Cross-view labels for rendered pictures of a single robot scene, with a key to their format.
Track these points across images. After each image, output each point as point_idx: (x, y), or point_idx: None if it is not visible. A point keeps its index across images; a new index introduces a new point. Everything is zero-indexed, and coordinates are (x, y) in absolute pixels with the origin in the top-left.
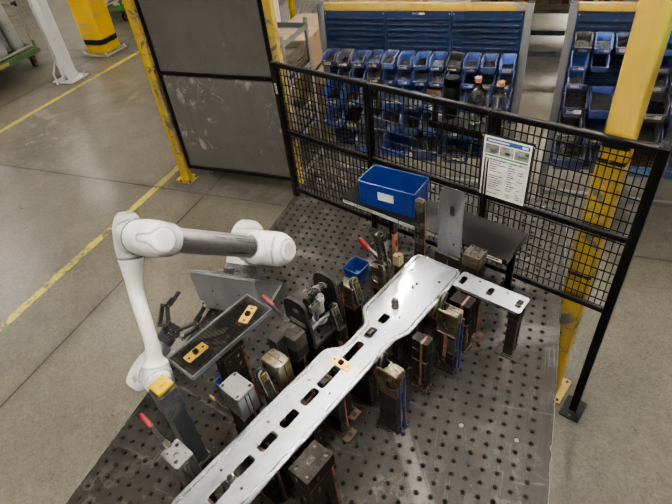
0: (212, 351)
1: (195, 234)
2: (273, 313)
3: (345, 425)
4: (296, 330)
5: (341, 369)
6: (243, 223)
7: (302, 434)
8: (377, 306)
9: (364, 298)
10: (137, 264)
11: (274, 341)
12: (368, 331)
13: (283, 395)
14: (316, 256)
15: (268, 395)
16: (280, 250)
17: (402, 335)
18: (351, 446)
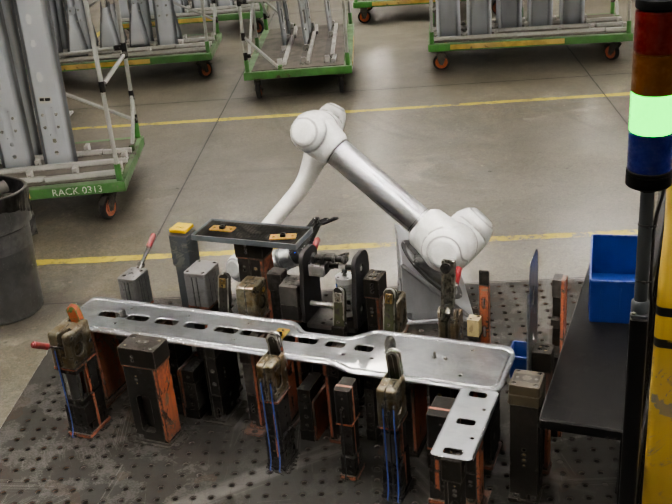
0: (226, 235)
1: (352, 156)
2: (414, 329)
3: (255, 415)
4: (294, 283)
5: None
6: (467, 209)
7: (178, 337)
8: (383, 339)
9: None
10: (311, 158)
11: (268, 272)
12: (340, 345)
13: (223, 315)
14: (545, 329)
15: (219, 306)
16: (429, 243)
17: (341, 367)
18: (240, 437)
